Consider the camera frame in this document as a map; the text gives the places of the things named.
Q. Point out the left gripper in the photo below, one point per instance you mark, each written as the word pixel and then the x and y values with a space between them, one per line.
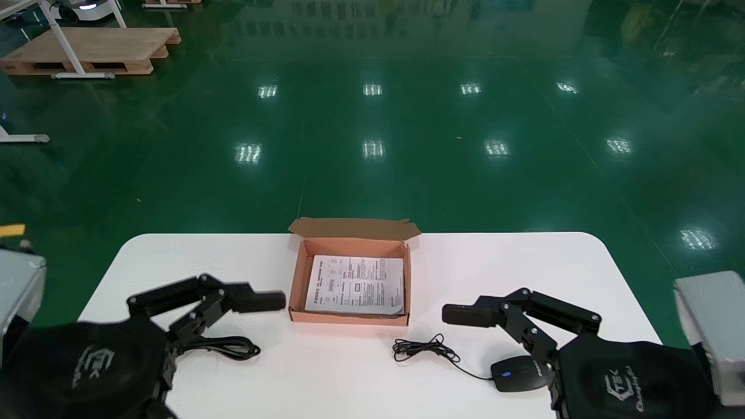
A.
pixel 81 366

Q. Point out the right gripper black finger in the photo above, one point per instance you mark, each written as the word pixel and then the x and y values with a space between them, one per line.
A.
pixel 465 320

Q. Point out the yellow label strip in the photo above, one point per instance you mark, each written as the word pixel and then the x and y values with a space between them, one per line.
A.
pixel 11 230

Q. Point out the white metal table frame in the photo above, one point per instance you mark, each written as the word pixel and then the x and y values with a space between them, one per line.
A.
pixel 61 41

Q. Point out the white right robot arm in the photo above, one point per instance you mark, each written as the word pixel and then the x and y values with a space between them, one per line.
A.
pixel 710 326

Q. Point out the printed white instruction sheet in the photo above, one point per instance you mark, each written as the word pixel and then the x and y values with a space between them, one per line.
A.
pixel 355 285

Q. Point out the small wooden pallet edge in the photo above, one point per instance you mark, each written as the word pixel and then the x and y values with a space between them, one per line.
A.
pixel 171 2

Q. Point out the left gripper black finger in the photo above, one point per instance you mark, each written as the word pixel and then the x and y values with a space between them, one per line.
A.
pixel 256 308

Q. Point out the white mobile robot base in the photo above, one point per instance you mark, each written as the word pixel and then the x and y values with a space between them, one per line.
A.
pixel 87 9

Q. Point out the open brown cardboard box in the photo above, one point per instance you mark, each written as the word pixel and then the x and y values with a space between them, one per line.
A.
pixel 298 291

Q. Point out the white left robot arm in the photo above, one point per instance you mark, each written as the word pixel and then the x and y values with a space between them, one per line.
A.
pixel 17 291

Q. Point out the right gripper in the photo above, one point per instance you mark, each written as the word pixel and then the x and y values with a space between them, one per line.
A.
pixel 628 378

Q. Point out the large wooden pallet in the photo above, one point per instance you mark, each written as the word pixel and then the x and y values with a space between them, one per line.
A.
pixel 99 46

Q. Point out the white metal floor foot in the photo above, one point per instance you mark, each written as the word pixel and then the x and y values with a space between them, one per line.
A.
pixel 23 138

